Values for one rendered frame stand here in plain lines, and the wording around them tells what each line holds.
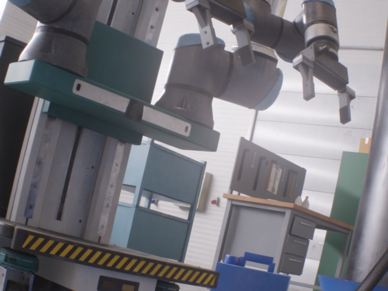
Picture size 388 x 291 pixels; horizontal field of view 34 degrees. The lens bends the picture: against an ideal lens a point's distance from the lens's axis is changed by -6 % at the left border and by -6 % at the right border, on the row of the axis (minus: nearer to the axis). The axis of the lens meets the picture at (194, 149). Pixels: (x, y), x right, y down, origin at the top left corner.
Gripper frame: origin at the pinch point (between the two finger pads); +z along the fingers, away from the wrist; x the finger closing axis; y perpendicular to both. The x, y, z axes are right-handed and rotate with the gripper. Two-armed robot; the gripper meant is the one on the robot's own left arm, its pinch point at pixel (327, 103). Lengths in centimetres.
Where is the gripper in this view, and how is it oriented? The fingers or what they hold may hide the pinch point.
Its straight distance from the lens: 155.9
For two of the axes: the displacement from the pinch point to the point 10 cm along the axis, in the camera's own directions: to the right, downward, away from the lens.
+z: -0.6, 8.5, -5.2
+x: 7.7, 3.7, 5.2
